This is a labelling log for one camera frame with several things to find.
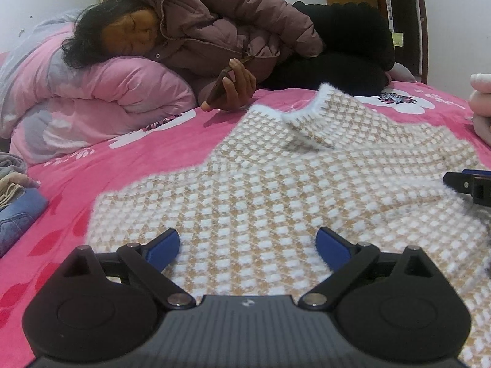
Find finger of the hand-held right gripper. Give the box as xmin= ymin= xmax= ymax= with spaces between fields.
xmin=442 ymin=169 xmax=491 ymax=208

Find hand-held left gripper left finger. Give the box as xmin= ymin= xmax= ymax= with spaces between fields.
xmin=61 ymin=228 xmax=196 ymax=311

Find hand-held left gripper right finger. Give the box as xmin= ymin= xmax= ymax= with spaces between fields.
xmin=298 ymin=227 xmax=442 ymax=311

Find beige white checked knit cardigan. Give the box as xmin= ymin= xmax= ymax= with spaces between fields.
xmin=86 ymin=82 xmax=491 ymax=368

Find stack of folded pastel clothes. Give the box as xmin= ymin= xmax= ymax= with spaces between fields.
xmin=470 ymin=73 xmax=491 ymax=146

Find pink floral bed blanket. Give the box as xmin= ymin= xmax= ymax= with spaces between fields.
xmin=0 ymin=79 xmax=491 ymax=368

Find folded blue jeans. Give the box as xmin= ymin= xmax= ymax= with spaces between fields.
xmin=0 ymin=188 xmax=50 ymax=257

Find folded beige garment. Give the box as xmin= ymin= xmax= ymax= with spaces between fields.
xmin=0 ymin=172 xmax=41 ymax=209

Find pink grey floral quilt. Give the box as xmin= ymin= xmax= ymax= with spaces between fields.
xmin=0 ymin=8 xmax=198 ymax=165

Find dark smartphone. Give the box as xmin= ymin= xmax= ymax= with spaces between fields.
xmin=201 ymin=59 xmax=240 ymax=109

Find dark wooden door frame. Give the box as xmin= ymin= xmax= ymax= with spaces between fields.
xmin=374 ymin=0 xmax=430 ymax=85

